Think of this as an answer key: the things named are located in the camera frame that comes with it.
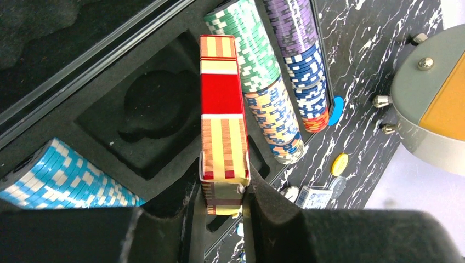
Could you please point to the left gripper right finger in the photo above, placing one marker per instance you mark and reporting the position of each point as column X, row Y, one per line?
column 277, row 230

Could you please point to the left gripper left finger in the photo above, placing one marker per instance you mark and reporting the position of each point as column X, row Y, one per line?
column 158, row 231

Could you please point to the blue playing card deck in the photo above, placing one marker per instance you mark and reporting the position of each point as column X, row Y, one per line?
column 313, row 198

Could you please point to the red playing card deck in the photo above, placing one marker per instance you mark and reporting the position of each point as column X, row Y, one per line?
column 224, row 166

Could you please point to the white chip marked one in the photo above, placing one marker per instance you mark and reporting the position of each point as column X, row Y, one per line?
column 291, row 193

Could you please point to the clear round button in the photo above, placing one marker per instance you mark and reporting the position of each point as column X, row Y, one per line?
column 337, row 186

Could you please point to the yellow round button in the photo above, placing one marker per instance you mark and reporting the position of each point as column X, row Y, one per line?
column 339, row 164

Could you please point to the light blue chip row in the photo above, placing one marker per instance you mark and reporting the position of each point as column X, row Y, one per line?
column 58, row 177

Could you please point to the blue round dealer button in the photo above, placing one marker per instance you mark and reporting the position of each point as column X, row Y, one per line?
column 337, row 111

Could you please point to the green orange chip row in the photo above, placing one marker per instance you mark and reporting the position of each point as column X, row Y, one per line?
column 262, row 83

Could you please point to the black poker chip case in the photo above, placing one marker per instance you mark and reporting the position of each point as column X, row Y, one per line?
column 136, row 113

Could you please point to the white orange cylindrical device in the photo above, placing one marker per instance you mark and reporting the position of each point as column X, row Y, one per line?
column 427, row 94

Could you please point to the purple blue chip row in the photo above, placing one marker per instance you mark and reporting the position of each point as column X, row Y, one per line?
column 296, row 32

